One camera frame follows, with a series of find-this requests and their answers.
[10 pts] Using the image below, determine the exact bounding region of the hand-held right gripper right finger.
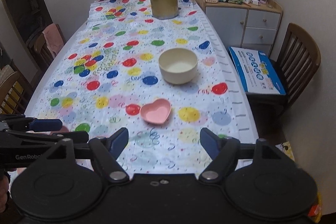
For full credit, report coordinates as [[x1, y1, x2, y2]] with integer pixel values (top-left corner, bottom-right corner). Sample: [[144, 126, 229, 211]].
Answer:
[[199, 128, 294, 183]]

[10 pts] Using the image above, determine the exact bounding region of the blue and white box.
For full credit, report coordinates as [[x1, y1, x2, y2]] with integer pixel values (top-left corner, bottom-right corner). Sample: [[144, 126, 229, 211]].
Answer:
[[228, 46, 286, 95]]

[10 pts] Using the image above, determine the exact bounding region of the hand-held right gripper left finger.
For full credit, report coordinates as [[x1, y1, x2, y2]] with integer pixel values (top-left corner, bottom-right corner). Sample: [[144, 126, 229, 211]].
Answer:
[[26, 128, 130, 183]]

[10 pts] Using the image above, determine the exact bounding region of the cream bowl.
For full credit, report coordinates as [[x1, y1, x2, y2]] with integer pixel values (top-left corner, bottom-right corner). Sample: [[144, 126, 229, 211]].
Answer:
[[158, 48, 198, 85]]

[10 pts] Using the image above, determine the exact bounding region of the dark wooden slatted chair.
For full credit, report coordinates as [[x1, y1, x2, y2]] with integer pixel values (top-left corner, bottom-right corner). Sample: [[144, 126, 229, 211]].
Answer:
[[245, 23, 321, 114]]

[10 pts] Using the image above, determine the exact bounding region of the pink towel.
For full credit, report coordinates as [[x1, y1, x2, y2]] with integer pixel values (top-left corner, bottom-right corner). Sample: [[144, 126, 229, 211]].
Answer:
[[43, 24, 65, 56]]

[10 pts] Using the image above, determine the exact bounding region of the wooden chair with towel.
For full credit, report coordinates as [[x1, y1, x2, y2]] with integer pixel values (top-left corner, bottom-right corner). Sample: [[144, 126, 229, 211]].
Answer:
[[28, 23, 66, 69]]

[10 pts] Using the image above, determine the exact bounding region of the balloon print tablecloth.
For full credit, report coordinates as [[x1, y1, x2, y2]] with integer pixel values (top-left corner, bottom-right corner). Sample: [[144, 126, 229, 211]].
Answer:
[[25, 0, 259, 174]]

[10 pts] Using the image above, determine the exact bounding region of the white drawer cabinet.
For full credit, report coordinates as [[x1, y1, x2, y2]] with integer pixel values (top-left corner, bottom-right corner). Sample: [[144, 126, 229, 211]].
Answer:
[[204, 0, 283, 55]]

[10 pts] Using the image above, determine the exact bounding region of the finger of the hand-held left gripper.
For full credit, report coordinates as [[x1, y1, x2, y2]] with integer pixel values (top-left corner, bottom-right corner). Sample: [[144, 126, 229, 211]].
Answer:
[[0, 114, 63, 133], [0, 131, 89, 146]]

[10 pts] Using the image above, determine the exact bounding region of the pink heart-shaped dish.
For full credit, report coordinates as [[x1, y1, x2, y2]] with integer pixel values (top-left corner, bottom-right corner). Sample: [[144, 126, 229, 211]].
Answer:
[[140, 98, 173, 125]]

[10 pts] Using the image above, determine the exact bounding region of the yellow printed bag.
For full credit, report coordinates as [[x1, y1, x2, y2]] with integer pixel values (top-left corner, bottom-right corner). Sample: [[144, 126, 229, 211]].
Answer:
[[276, 141, 296, 161]]

